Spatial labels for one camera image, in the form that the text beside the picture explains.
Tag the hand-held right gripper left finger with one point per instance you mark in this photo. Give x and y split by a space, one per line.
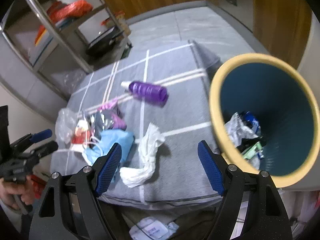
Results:
108 170

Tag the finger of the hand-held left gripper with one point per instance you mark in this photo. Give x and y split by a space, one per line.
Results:
41 135
47 147

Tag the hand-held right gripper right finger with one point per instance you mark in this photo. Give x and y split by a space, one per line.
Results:
211 170

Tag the blue face mask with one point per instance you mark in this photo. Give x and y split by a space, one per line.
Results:
117 140
91 155

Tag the clear plastic bag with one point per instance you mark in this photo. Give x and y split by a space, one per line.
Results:
72 78
65 122

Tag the red floral paper cup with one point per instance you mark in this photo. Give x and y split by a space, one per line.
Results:
80 136

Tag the white plastic bag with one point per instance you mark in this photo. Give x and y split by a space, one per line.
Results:
147 150

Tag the green packet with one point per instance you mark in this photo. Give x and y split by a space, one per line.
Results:
252 150

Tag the black plastic bag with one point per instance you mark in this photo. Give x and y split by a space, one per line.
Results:
247 141

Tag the white wet wipes packet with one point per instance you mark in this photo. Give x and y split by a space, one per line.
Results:
237 130

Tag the silver foil packet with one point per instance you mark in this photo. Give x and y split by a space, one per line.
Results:
100 122

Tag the dark blue snack packet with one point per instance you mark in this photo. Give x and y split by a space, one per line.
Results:
251 122

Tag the purple bottle white cap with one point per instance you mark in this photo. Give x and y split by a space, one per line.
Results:
147 91

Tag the blue bin with yellow rim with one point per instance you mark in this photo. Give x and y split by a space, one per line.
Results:
287 100

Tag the person's left hand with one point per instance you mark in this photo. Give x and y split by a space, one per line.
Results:
10 190

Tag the red cardboard box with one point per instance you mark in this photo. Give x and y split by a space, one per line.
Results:
40 187

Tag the crumpled clear plastic bag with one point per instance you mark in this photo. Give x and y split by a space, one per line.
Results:
72 78

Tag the grey checked blanket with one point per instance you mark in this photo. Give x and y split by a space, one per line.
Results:
180 105

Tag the white printed paper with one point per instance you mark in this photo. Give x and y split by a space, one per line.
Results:
150 230

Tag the metal shelf rack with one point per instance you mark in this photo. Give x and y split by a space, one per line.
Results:
62 38

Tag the black frying pan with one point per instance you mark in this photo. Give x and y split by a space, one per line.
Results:
100 45

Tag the plastic jar of snacks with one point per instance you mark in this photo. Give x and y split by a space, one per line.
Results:
123 23

